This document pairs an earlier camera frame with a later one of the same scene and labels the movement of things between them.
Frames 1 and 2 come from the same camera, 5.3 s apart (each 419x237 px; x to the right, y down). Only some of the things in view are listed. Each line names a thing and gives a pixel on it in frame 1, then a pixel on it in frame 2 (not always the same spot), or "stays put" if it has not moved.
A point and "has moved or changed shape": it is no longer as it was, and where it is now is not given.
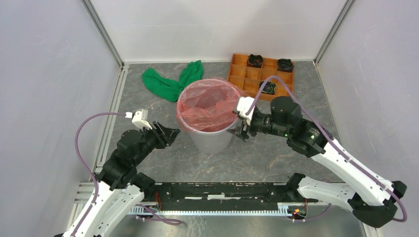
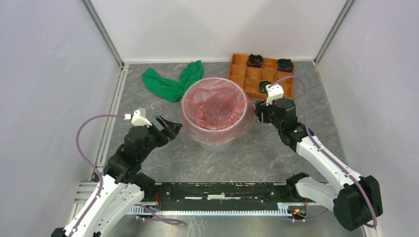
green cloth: [170, 89] stays put
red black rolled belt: [255, 61] stays put
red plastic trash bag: [208, 104] has moved or changed shape
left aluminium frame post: [102, 30] stays put
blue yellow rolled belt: [269, 88] stays put
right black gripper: [243, 134] to [261, 107]
